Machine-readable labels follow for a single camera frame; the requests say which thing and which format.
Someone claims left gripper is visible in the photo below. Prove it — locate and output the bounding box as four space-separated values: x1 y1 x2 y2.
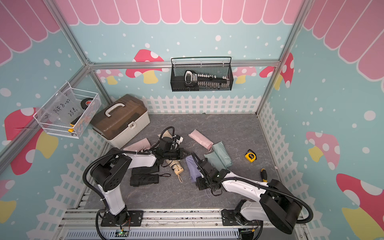
163 147 190 160

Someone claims purple sleeved umbrella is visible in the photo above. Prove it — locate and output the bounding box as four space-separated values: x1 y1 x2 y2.
186 155 202 183

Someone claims mint sleeved umbrella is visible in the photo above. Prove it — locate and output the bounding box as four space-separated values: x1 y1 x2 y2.
204 152 227 171
213 142 233 168

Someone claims light pink umbrella sleeve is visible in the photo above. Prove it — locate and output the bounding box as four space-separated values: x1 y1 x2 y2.
123 138 151 152

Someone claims black umbrella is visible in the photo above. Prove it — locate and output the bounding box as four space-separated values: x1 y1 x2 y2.
130 173 171 187

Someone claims beige sleeved umbrella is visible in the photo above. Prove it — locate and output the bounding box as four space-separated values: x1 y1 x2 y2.
158 130 173 139

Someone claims black umbrella sleeve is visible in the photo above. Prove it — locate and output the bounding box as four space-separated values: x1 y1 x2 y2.
132 166 160 175

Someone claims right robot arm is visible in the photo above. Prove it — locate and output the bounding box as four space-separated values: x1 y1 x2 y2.
195 160 314 234

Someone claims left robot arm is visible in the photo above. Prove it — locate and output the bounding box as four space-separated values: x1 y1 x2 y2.
82 135 185 226

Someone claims pink sleeved umbrella rear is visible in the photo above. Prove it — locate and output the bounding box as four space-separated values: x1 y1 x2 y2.
189 129 214 152

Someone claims yellow tape measure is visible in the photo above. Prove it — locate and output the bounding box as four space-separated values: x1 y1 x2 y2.
245 149 257 163

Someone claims yellow black screwdriver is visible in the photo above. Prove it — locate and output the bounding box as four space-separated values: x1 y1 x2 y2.
260 169 268 182

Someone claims brown white tool box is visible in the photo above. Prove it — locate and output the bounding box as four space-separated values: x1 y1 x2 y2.
91 94 150 149

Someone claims socket set in basket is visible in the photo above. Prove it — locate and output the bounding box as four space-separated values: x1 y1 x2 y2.
184 71 231 90

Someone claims black tape roll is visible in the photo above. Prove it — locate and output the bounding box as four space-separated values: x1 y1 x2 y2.
81 98 93 110

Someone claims yellow black utility knife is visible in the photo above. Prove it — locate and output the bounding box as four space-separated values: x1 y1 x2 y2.
68 116 82 134

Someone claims black wire wall basket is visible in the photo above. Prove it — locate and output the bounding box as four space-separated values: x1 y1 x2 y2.
171 57 234 92

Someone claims clear plastic wall bin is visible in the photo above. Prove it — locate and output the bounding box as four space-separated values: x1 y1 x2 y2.
33 82 102 139

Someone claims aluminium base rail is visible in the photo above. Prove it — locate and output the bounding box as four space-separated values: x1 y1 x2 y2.
53 209 310 240

